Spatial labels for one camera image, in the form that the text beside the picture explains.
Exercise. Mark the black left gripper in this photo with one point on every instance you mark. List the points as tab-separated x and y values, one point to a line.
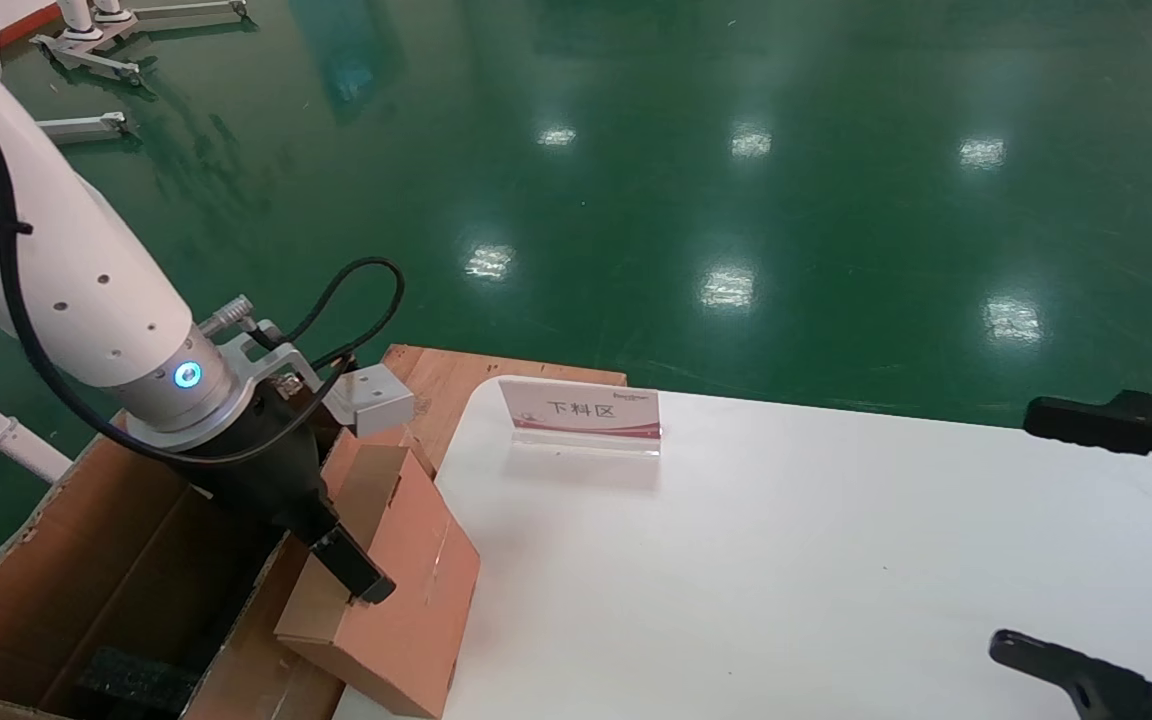
266	460

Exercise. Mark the small cardboard box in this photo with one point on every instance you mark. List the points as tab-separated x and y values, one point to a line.
406	600

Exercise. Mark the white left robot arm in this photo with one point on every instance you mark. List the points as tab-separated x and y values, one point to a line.
66	260

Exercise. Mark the large open cardboard box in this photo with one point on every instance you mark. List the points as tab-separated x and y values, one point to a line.
86	560

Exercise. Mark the black foam block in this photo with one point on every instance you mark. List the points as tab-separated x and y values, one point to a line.
136	680

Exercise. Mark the acrylic sign with Chinese text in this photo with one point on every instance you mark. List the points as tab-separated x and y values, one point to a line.
581	410

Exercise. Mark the white stand leg bar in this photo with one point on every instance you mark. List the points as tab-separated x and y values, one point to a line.
86	127

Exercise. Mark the white wheeled stand base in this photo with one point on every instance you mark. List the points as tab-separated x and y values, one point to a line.
86	35

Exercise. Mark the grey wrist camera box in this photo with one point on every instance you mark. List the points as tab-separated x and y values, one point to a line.
376	400

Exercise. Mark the silver camera mounting bracket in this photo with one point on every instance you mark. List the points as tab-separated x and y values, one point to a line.
271	362

